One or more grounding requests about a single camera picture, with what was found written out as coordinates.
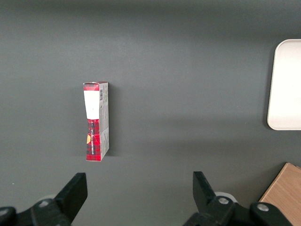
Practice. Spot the red plaid cardboard box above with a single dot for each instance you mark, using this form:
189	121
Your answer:
94	141

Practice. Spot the white rectangular tray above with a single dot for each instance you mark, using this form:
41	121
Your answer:
287	87

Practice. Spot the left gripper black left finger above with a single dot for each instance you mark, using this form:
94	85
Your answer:
70	195

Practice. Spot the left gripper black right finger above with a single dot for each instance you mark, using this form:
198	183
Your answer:
203	195

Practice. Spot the light wooden board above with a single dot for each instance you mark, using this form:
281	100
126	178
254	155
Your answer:
284	190

